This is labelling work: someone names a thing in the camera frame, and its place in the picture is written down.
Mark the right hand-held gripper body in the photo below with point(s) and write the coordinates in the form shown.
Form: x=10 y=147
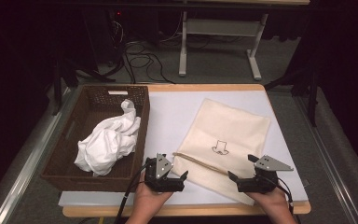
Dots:
x=268 y=164

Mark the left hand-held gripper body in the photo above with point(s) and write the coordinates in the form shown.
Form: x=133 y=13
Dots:
x=163 y=166

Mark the cream zippered laundry bag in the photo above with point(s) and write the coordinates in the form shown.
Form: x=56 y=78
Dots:
x=227 y=127

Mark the white garment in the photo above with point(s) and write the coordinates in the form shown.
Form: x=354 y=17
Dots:
x=108 y=143

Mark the brown wicker basket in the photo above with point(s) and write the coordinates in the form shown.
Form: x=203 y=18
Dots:
x=65 y=149

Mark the person's left hand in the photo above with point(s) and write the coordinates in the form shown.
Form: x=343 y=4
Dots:
x=149 y=202

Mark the person's right hand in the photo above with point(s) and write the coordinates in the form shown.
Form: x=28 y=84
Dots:
x=275 y=202

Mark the white table mat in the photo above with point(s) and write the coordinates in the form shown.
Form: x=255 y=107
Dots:
x=171 y=118

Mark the black stand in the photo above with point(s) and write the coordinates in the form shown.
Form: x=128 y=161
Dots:
x=71 y=71
x=312 y=90

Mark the black computer tower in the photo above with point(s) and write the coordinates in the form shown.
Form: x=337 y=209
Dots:
x=102 y=34

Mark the aluminium rail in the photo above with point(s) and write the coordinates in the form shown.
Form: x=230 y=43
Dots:
x=329 y=168
x=28 y=168

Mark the white metal desk frame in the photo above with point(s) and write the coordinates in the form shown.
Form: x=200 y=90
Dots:
x=220 y=27

